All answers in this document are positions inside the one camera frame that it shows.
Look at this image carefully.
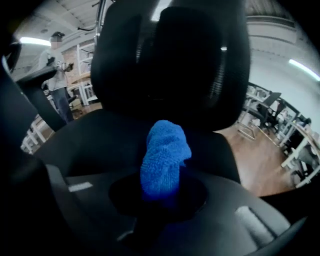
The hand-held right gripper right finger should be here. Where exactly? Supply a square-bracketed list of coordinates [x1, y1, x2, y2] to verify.
[63, 169, 308, 256]

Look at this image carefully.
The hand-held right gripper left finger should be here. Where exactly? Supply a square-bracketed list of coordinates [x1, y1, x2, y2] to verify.
[0, 149, 77, 256]

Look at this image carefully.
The black mesh chair backrest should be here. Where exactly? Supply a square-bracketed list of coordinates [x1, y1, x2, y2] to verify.
[90, 0, 252, 133]

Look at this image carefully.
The blue fluffy cloth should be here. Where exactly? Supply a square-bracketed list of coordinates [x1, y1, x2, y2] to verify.
[139, 119, 193, 203]

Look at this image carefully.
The white frame shelf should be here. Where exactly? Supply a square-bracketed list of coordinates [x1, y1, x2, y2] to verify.
[67, 42, 101, 107]

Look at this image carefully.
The chrome cantilever chair frame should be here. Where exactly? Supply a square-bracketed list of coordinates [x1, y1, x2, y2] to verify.
[236, 123, 258, 141]

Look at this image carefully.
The black background office chair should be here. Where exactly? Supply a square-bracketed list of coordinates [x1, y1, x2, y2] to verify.
[256, 91, 286, 133]

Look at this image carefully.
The white frame desk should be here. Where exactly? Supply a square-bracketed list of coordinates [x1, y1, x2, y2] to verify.
[279, 119, 320, 188]

